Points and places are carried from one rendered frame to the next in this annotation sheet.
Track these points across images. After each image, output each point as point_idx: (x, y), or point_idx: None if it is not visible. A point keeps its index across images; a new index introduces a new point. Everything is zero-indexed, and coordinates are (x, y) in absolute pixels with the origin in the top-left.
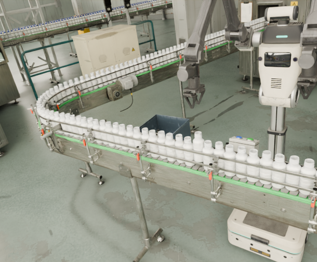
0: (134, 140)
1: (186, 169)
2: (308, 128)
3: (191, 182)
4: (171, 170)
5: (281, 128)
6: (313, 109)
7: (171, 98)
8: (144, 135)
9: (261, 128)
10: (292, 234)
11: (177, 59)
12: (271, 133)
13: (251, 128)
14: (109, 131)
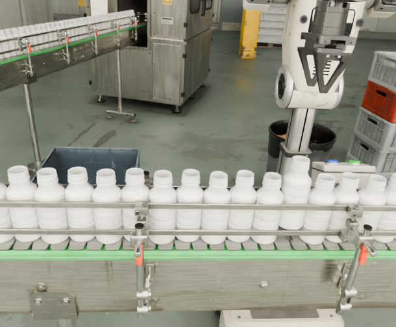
0: (100, 210)
1: (269, 254)
2: (217, 157)
3: (272, 282)
4: (220, 266)
5: (307, 146)
6: (207, 133)
7: None
8: (136, 191)
9: (161, 164)
10: (325, 309)
11: (21, 53)
12: (293, 156)
13: (148, 165)
14: None
